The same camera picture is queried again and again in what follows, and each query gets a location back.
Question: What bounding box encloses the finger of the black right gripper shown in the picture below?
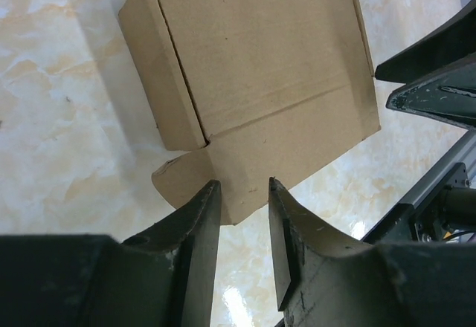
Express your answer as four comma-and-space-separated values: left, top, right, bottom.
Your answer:
386, 70, 475, 130
375, 3, 475, 82

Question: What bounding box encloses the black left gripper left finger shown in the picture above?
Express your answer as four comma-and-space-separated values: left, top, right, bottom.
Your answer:
1, 180, 222, 326

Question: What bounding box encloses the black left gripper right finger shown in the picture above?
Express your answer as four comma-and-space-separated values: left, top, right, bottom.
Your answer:
268, 178, 475, 326

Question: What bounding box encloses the brown cardboard box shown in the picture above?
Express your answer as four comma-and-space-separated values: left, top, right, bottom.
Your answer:
118, 0, 381, 224

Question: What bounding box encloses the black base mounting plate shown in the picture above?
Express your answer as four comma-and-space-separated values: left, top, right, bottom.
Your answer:
362, 132, 475, 244

